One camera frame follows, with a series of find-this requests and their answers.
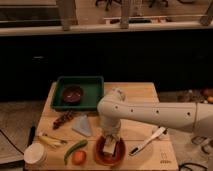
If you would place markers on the green plastic tray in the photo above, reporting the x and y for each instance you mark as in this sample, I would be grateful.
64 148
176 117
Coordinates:
93 91

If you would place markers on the yellow corn husk toy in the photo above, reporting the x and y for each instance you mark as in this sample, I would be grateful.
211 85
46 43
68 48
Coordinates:
51 141

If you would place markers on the grey folded cloth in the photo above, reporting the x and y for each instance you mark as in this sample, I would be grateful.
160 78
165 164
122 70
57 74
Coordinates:
82 126

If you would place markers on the red bowl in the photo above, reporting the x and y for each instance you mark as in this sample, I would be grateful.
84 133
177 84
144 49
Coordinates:
108 159

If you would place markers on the dark brown bowl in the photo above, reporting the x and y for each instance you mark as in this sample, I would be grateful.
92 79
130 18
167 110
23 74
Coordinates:
72 94

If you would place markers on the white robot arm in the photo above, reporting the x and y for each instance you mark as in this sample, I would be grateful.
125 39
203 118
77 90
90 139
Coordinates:
195 118

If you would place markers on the white board eraser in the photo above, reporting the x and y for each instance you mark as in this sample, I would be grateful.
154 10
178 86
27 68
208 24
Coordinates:
109 146

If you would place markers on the green cucumber toy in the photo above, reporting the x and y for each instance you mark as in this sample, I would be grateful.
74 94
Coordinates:
73 148

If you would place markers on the brown sausage toy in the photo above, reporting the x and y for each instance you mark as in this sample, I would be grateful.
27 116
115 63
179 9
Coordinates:
63 119

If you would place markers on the white round container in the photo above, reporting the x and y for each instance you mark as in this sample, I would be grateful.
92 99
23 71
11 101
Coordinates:
35 154

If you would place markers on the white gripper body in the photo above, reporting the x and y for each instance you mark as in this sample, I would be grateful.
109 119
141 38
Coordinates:
111 128

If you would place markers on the orange tomato toy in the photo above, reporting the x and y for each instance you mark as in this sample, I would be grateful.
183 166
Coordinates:
79 157

